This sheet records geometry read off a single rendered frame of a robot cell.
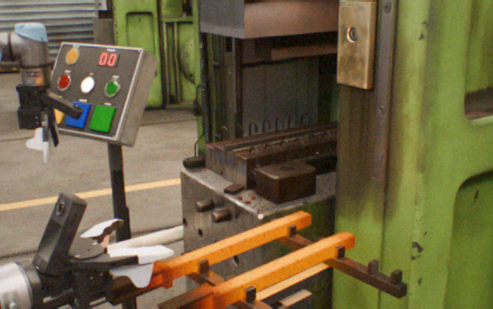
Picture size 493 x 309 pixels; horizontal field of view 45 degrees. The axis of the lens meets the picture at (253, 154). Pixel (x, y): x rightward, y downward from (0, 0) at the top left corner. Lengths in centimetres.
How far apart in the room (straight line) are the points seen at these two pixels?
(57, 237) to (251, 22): 69
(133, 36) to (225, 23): 489
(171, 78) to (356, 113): 507
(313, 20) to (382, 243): 54
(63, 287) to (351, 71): 70
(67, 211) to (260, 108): 95
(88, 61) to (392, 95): 101
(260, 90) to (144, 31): 463
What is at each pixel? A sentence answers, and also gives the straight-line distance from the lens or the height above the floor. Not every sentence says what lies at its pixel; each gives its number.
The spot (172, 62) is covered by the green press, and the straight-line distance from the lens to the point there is 624.
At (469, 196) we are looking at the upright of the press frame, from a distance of 141.
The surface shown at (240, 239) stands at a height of 95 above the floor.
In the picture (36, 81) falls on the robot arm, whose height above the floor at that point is 115.
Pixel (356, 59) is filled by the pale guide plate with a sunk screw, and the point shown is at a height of 124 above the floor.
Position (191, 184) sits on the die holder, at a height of 89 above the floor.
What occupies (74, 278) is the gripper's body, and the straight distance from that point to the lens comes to 90.
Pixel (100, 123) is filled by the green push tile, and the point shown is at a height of 100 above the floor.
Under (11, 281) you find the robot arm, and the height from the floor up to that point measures 103.
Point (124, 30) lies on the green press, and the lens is 620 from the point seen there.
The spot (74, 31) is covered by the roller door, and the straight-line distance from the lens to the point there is 929.
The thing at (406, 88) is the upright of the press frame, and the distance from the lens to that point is 118.
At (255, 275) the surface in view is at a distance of 97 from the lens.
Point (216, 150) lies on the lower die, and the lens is 151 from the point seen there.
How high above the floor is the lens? 142
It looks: 18 degrees down
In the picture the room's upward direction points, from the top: 1 degrees counter-clockwise
